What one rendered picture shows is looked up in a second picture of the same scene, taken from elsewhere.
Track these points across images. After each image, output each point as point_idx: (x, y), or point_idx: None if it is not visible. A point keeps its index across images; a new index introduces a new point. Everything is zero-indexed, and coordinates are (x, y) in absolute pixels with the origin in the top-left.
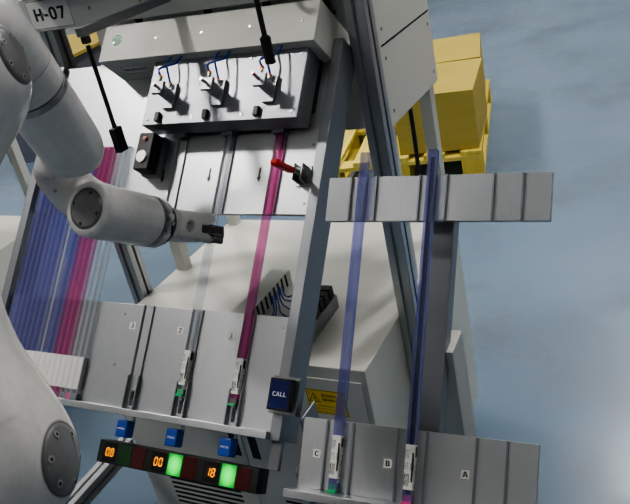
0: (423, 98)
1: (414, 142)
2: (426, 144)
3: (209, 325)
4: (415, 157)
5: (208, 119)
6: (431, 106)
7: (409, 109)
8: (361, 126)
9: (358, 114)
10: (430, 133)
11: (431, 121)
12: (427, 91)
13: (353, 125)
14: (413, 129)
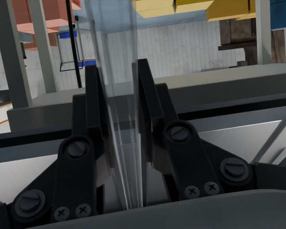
0: (50, 82)
1: (71, 31)
2: (46, 39)
3: None
4: (70, 16)
5: None
6: (42, 75)
7: (75, 61)
8: (43, 109)
9: (46, 122)
10: (42, 50)
11: (42, 62)
12: (47, 88)
13: (53, 109)
14: (71, 43)
